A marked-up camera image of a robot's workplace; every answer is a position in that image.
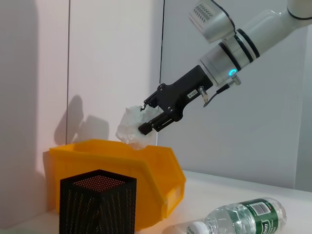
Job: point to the clear green-label water bottle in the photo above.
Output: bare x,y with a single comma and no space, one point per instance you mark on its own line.
239,217

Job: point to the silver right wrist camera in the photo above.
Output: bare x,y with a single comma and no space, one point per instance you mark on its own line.
214,17

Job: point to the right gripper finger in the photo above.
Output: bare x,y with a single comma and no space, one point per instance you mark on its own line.
156,124
152,98

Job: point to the white paper ball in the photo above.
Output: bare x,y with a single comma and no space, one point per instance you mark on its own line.
131,124

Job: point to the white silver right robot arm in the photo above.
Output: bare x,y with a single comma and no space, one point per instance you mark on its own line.
263,26

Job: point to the yellow plastic bin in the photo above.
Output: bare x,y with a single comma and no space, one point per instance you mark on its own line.
151,170

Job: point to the black mesh pen holder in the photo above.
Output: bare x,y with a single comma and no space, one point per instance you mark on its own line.
97,207

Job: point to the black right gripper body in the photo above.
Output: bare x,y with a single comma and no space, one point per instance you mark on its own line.
180,95

